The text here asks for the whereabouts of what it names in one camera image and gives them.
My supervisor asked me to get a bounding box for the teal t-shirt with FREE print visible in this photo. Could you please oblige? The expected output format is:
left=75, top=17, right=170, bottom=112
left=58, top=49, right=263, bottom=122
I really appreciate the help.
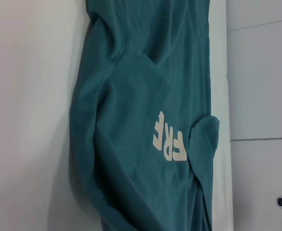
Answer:
left=68, top=0, right=220, bottom=231

